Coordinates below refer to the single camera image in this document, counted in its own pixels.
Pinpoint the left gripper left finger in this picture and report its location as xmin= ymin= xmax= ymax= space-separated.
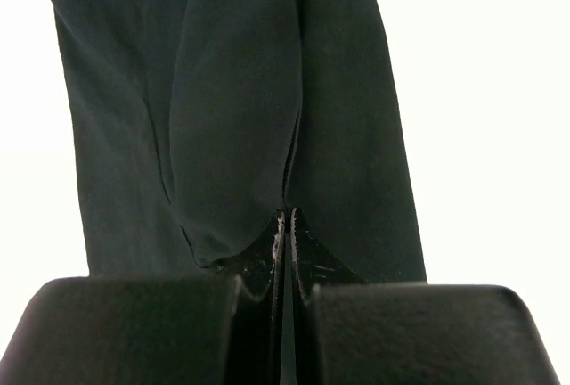
xmin=9 ymin=213 xmax=285 ymax=384

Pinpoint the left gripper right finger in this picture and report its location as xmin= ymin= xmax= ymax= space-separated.
xmin=290 ymin=209 xmax=558 ymax=385

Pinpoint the black t shirt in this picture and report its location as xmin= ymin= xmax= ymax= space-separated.
xmin=51 ymin=0 xmax=426 ymax=283

